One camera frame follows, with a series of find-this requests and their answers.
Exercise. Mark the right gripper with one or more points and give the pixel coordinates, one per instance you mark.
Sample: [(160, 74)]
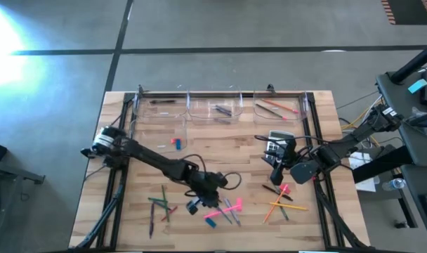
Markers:
[(290, 154)]

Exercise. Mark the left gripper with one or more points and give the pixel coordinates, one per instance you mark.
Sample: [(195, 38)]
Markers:
[(210, 184)]

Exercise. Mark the black pen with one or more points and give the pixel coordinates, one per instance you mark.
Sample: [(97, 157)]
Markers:
[(162, 102), (269, 189)]

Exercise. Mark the blue eraser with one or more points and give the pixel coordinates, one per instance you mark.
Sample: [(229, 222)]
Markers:
[(210, 223), (178, 144)]

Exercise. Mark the yellow pencil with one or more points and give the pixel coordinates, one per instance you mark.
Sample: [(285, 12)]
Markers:
[(290, 206)]

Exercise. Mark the orange pencil pink eraser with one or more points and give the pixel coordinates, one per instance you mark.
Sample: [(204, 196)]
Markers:
[(271, 211), (280, 106)]

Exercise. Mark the long green pencil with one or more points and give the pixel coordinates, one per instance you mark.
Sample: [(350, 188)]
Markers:
[(165, 191)]

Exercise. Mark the short green pencil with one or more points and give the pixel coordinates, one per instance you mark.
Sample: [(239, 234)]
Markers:
[(284, 213)]

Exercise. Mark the blue pen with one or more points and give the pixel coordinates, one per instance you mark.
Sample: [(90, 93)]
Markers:
[(224, 113)]

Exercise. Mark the dark purple pen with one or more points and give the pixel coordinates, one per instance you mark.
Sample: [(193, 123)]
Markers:
[(223, 108)]

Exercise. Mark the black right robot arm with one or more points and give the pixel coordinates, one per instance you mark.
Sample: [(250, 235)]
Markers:
[(343, 144)]

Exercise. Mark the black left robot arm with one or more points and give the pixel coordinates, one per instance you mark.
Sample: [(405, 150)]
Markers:
[(154, 160)]

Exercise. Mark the grey desk calculator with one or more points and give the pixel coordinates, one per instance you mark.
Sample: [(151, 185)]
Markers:
[(278, 135)]

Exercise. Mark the clear purple pen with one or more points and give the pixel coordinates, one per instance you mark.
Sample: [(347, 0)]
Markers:
[(236, 218)]

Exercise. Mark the red crayon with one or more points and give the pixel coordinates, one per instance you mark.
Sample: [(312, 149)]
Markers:
[(172, 211)]

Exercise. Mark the green crayon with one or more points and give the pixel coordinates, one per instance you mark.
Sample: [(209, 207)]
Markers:
[(154, 199)]

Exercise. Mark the clear plastic bin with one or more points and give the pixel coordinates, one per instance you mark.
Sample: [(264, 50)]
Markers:
[(164, 110), (302, 102), (154, 140), (199, 109)]

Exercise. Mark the black clamp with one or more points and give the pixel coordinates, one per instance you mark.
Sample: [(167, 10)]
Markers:
[(140, 89), (270, 88)]

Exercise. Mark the white paper sheet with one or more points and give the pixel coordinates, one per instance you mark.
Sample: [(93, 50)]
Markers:
[(361, 161)]

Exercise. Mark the black diagonal bar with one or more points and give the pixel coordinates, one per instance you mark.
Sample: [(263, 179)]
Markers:
[(382, 165)]

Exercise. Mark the clear water bottle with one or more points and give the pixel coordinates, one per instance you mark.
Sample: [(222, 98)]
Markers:
[(394, 184)]

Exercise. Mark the grey side desk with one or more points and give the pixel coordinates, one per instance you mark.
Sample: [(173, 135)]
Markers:
[(415, 196), (406, 144)]

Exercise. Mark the blue sticky note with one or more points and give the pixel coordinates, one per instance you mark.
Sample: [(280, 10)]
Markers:
[(418, 86)]

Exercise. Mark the black pole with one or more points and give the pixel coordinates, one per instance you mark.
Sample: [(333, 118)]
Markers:
[(413, 65)]

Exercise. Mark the grey table leg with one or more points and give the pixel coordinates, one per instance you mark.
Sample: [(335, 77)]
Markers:
[(20, 174)]

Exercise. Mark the mat with striped edge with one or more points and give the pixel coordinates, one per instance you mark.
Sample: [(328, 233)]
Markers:
[(410, 10)]

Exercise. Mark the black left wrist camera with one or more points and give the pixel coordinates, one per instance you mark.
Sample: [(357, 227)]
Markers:
[(192, 208)]

